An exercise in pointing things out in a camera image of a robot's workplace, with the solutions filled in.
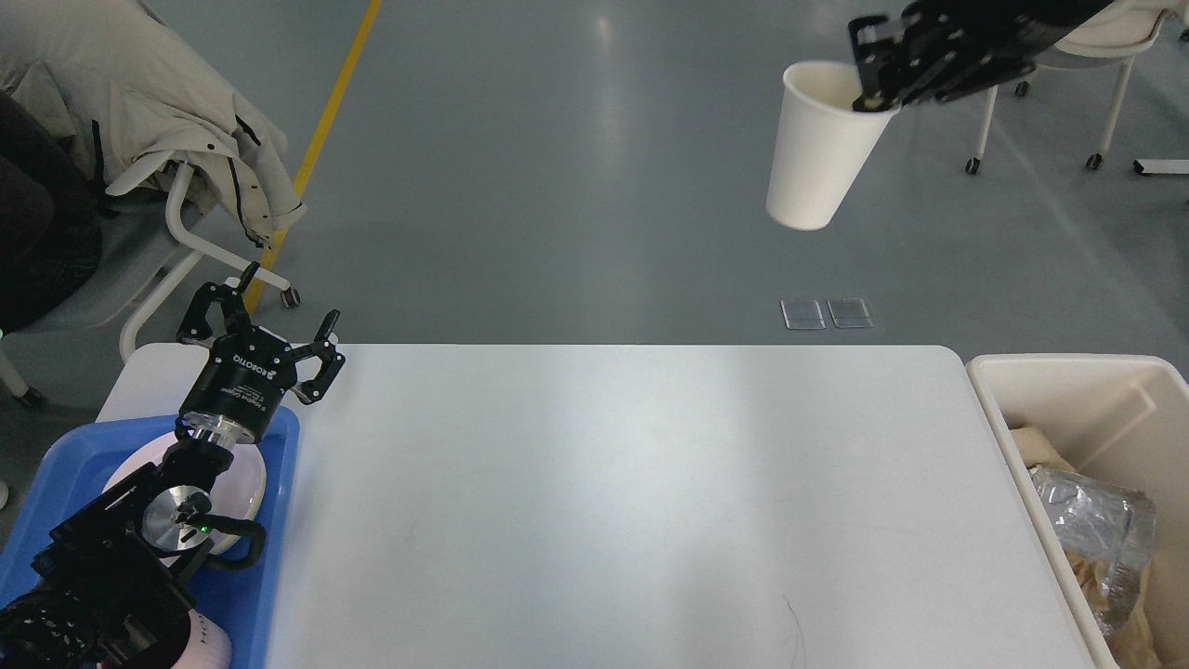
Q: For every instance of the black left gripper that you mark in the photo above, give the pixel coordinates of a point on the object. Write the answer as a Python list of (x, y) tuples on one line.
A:
[(241, 381)]

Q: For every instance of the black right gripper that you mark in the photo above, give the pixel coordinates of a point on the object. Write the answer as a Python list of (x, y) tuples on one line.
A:
[(910, 60)]

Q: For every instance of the white paper cup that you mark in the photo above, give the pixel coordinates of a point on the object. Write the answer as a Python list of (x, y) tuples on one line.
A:
[(822, 143)]

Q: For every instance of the pink plate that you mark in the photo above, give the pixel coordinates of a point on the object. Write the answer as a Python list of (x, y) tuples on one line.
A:
[(237, 494)]

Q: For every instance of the aluminium foil tray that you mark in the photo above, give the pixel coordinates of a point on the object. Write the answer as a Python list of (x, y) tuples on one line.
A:
[(1109, 527)]

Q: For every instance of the brown paper ball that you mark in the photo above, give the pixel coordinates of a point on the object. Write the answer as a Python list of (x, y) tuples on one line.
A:
[(1090, 575)]

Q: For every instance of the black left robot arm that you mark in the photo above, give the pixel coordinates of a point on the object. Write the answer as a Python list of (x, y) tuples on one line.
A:
[(113, 582)]

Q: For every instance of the white office chair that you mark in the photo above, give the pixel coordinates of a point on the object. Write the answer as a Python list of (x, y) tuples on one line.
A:
[(145, 257)]

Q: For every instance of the white chair with castors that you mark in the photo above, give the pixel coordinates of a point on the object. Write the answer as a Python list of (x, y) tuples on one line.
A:
[(1116, 35)]

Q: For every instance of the person in dark clothes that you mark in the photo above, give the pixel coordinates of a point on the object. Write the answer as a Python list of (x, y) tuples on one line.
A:
[(51, 241)]

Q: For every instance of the white table leg base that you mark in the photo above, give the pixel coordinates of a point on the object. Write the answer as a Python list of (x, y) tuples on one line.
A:
[(1161, 167)]

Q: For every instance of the blue plastic tray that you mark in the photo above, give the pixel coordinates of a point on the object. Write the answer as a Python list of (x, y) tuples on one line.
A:
[(76, 469)]

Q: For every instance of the clear floor plate right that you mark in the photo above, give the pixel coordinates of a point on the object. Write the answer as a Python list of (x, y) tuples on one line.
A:
[(850, 313)]

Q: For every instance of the clear floor plate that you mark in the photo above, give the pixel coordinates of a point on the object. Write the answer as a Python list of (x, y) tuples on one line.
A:
[(802, 314), (850, 313)]

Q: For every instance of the clear floor plate left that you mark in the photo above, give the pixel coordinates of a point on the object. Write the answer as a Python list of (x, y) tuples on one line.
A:
[(802, 314)]

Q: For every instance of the beige jacket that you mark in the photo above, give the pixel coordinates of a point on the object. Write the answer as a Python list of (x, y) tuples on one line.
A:
[(115, 83)]

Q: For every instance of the cream plastic bin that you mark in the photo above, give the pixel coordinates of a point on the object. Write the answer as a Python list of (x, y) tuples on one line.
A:
[(1122, 419)]

